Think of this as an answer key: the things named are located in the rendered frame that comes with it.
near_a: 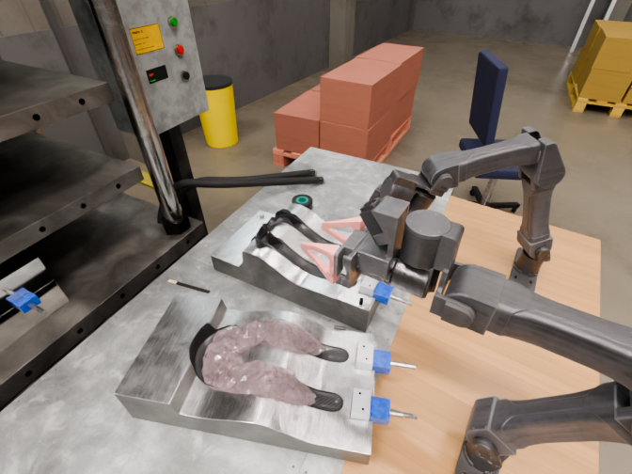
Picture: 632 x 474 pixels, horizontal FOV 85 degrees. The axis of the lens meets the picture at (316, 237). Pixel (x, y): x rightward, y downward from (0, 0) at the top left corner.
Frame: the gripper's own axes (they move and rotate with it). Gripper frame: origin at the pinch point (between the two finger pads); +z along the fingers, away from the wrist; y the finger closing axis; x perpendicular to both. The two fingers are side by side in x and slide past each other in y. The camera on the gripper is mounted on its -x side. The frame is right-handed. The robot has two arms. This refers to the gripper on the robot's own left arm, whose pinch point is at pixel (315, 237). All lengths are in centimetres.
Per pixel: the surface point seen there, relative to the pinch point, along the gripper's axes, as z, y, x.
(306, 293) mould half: 11.7, -12.1, 33.1
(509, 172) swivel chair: -22, -184, 70
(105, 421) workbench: 31, 36, 39
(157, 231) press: 76, -13, 39
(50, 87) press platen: 82, -4, -12
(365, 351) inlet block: -9.6, -3.8, 31.5
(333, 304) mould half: 3.7, -12.8, 33.0
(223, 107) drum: 223, -189, 73
